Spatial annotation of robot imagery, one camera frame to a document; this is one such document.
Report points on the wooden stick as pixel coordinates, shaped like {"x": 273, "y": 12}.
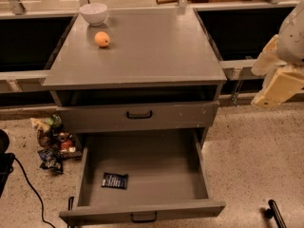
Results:
{"x": 159, "y": 2}

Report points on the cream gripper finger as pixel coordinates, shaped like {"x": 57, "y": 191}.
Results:
{"x": 283, "y": 86}

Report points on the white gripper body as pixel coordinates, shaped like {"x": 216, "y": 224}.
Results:
{"x": 292, "y": 45}

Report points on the pile of snack packages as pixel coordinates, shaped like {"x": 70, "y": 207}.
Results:
{"x": 51, "y": 132}

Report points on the grey drawer cabinet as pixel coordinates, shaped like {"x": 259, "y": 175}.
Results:
{"x": 154, "y": 56}

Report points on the closed grey top drawer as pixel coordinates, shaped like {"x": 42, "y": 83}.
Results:
{"x": 130, "y": 117}

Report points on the open grey middle drawer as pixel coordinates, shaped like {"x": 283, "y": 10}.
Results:
{"x": 166, "y": 179}

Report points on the white bowl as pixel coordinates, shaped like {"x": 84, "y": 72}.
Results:
{"x": 94, "y": 13}

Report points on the orange fruit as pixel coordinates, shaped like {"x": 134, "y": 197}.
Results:
{"x": 102, "y": 39}

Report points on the black device on floor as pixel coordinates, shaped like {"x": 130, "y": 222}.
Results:
{"x": 6, "y": 160}

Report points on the black handle bottom right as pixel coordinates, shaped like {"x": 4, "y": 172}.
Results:
{"x": 272, "y": 212}

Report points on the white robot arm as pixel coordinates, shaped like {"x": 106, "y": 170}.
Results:
{"x": 293, "y": 23}

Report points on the blue rxbar blueberry wrapper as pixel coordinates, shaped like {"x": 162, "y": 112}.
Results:
{"x": 111, "y": 180}

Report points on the dark blue chip bag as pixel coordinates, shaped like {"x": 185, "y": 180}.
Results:
{"x": 51, "y": 160}

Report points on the red soda can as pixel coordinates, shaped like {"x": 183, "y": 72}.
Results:
{"x": 65, "y": 145}

